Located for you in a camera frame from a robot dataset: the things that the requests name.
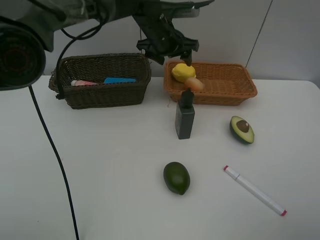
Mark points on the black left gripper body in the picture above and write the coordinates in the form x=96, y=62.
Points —
x=168, y=47

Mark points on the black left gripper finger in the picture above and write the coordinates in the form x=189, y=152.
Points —
x=155, y=57
x=186, y=57

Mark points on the yellow lemon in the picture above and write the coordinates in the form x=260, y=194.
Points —
x=181, y=72

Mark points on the orange bread bun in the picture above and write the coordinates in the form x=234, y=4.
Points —
x=194, y=84

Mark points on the dark grey pump bottle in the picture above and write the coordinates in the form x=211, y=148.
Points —
x=185, y=113

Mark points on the pink spray bottle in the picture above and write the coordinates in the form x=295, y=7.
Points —
x=76, y=83

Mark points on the halved avocado with pit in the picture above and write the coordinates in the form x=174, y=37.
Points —
x=241, y=130

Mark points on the green lime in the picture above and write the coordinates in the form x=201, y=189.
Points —
x=176, y=178

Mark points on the white pink-capped marker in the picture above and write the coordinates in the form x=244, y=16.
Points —
x=255, y=191

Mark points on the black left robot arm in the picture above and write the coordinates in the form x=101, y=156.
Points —
x=27, y=30

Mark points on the orange wicker basket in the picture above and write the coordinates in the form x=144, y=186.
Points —
x=225, y=84

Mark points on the dark brown wicker basket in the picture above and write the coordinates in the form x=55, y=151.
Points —
x=96, y=68

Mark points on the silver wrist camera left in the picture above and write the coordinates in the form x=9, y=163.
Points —
x=185, y=12

